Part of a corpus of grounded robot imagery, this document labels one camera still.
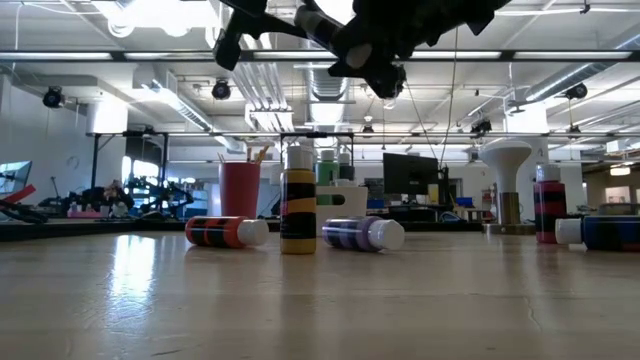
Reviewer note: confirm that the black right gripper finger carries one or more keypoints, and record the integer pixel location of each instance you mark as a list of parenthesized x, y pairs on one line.
[(387, 40), (352, 72)]

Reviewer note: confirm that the large dark grey paint bottle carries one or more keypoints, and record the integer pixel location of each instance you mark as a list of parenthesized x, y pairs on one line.
[(346, 170)]

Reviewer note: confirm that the small red-orange paint bottle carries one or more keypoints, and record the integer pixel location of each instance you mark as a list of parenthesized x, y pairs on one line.
[(215, 231)]

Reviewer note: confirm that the small red paint bottle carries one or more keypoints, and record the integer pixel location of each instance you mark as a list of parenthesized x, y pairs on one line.
[(549, 210)]

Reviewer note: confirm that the small blue paint bottle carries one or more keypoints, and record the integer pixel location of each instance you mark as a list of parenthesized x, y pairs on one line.
[(610, 233)]

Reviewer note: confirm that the black background robot arm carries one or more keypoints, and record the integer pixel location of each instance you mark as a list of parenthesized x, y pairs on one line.
[(22, 212), (160, 197)]

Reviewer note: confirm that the large green paint bottle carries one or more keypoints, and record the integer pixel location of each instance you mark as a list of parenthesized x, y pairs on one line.
[(327, 172)]

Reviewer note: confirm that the small purple paint bottle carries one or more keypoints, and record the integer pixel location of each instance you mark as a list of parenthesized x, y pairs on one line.
[(350, 233)]

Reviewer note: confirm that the small yellow ochre paint bottle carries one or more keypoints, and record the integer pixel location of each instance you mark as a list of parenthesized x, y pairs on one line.
[(298, 240)]

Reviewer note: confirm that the black computer monitor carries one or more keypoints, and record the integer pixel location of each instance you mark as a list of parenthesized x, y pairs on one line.
[(407, 175)]

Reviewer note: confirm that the white plastic bin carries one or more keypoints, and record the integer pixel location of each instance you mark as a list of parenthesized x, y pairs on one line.
[(356, 210)]

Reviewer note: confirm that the red plastic cup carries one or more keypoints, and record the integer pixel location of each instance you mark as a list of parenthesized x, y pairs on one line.
[(240, 190)]

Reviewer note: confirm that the background computer screen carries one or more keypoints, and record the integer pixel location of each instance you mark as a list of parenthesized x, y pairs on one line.
[(15, 175)]

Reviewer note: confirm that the silver ventilation duct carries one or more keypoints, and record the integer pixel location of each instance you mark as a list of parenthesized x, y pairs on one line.
[(327, 87)]

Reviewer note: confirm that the black background rig frame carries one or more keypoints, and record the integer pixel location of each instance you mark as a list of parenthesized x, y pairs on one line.
[(200, 134)]

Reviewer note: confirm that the black aluminium rig frame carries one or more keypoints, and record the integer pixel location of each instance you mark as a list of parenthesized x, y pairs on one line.
[(150, 55)]

